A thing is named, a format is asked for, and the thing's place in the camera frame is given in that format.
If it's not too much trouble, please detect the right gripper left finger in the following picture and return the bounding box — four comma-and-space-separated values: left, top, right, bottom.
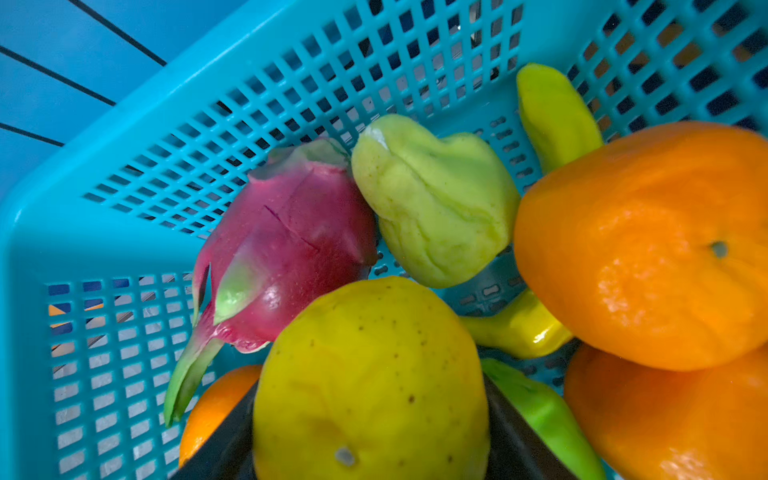
171, 383, 258, 480

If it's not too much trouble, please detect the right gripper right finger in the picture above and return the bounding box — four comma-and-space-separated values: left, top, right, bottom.
483, 374, 577, 480

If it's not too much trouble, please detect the green round apple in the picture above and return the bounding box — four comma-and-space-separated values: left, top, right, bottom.
481, 358, 606, 479

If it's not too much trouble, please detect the red orange fruit piece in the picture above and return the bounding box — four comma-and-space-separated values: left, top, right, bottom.
564, 344, 767, 479

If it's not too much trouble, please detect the yellow lemon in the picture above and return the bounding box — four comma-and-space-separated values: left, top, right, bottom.
252, 277, 491, 479

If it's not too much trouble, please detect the pink dragon fruit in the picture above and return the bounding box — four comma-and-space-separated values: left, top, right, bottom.
164, 137, 378, 426

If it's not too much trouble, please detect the green pear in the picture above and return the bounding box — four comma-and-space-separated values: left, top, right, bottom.
351, 114, 521, 289

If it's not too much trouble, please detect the teal plastic basket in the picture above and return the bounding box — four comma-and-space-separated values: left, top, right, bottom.
1, 1, 767, 479

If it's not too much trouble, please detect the yellow banana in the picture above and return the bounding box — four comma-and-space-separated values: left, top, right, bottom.
460, 63, 604, 359

